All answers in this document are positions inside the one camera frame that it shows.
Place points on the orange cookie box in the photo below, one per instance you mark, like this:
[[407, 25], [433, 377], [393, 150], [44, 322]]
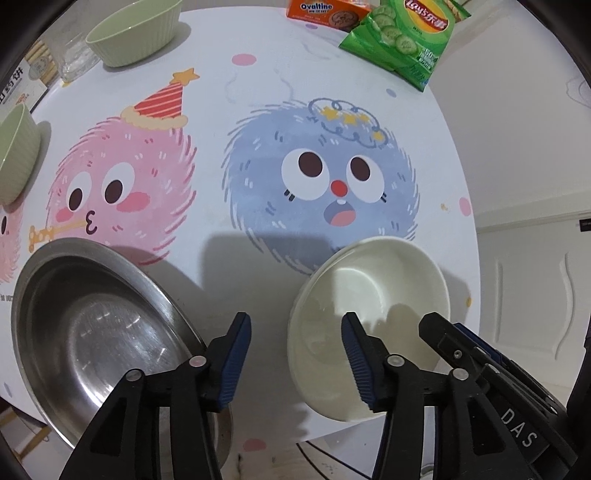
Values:
[[330, 14]]

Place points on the cream ribbed bowl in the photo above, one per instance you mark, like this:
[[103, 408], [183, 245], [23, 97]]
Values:
[[369, 295]]

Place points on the green chips bag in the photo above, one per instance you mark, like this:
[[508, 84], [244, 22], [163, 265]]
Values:
[[406, 37]]

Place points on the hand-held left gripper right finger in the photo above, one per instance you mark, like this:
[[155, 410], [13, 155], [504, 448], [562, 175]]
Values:
[[358, 364]]

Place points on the cartoon printed tablecloth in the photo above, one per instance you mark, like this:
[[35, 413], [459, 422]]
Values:
[[258, 92]]

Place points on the clear glass cup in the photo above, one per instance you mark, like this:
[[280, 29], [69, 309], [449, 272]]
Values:
[[76, 57]]

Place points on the white panelled cabinet door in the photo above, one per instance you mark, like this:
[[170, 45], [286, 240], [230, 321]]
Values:
[[531, 286]]

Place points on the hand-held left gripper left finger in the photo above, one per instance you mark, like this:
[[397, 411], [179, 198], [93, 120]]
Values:
[[235, 364]]

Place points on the large steel bowl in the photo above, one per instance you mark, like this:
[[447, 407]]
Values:
[[92, 332]]

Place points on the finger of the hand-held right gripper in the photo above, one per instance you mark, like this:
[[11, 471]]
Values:
[[443, 339], [480, 344]]

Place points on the green ribbed bowl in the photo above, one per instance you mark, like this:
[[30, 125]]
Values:
[[16, 154], [134, 30]]

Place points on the biscuit package with white label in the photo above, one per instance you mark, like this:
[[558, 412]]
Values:
[[27, 78]]

